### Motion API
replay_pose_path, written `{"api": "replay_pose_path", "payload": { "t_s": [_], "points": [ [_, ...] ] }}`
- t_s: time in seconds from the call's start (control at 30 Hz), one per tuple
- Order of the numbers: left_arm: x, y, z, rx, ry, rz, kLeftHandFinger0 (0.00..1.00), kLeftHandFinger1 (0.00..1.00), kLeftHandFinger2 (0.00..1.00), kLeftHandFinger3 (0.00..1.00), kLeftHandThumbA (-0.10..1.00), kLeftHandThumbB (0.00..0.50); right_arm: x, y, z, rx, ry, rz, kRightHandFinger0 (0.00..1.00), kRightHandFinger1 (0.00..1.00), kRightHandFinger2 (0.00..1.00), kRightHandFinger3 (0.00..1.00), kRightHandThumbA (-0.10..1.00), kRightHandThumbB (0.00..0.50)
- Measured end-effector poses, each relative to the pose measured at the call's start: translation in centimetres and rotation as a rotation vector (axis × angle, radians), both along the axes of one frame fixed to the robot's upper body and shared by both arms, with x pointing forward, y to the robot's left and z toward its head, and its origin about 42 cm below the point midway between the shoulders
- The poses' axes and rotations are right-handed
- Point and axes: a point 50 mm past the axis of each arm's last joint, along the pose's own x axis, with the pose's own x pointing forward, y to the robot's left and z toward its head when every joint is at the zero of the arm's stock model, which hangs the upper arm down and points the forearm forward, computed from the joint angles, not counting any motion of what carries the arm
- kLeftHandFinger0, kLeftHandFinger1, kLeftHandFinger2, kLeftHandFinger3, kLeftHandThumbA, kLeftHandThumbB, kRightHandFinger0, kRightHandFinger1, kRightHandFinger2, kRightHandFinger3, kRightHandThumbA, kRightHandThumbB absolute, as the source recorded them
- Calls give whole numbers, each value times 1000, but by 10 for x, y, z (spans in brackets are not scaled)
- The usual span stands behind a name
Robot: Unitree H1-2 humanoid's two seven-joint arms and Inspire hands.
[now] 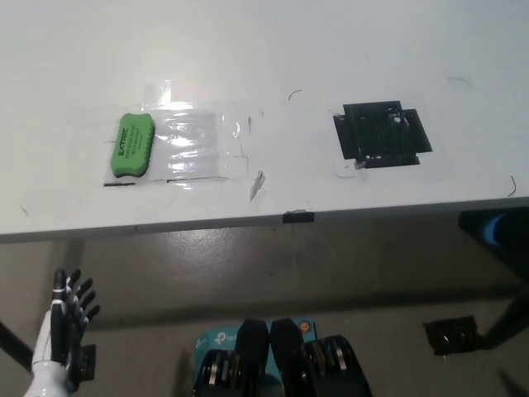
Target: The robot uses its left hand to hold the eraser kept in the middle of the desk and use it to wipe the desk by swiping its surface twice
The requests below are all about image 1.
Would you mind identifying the green foam whiteboard eraser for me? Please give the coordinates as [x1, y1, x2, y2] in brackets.
[108, 112, 157, 179]

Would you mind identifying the clear plastic tape sheet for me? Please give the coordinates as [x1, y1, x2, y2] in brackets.
[142, 108, 249, 184]

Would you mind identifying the black floor tape marker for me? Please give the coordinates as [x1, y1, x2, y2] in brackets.
[68, 343, 97, 381]
[422, 316, 483, 356]

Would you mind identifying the black object with blue mark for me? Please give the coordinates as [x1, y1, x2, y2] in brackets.
[458, 209, 529, 274]

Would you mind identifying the teal router box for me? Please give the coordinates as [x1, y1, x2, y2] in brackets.
[193, 318, 318, 380]

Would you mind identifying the black tape square patch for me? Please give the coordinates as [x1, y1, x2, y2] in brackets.
[332, 99, 434, 170]

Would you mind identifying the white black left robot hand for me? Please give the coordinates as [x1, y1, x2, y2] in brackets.
[22, 268, 102, 397]

